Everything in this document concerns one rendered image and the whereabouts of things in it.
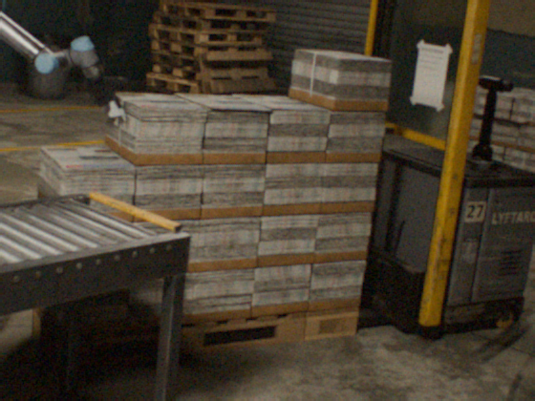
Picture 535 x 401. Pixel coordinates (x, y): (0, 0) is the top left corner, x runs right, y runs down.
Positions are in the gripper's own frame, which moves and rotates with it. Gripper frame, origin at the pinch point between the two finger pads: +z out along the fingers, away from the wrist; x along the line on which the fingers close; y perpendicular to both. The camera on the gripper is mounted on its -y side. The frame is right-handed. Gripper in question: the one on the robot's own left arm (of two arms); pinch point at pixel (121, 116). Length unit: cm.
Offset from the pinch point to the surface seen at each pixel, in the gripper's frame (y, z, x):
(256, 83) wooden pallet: -295, 229, -561
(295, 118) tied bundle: -63, 32, 18
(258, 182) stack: -37, 49, 17
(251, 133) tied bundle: -43, 28, 17
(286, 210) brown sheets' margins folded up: -43, 67, 18
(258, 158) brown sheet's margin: -41, 39, 18
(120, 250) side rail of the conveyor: 41, 0, 105
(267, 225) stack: -33, 69, 18
